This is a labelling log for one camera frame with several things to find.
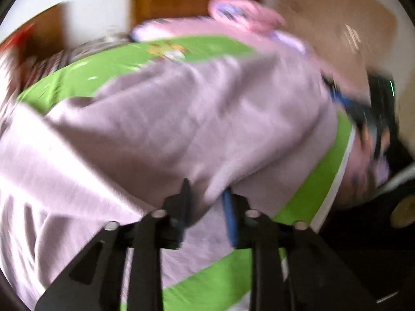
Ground lilac fleece pants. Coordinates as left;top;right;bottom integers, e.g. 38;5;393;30
1;53;338;310

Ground right hand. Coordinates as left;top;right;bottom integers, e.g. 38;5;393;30
334;124;390;208

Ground green cartoon bed sheet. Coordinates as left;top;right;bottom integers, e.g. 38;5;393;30
19;37;356;310

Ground pink cartoon pillow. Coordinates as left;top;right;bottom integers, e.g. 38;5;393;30
207;0;286;34

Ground pink folded quilt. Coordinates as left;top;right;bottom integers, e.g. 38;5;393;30
130;16;371;103

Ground red plaid bed sheet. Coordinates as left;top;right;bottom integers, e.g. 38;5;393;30
1;34;131;120

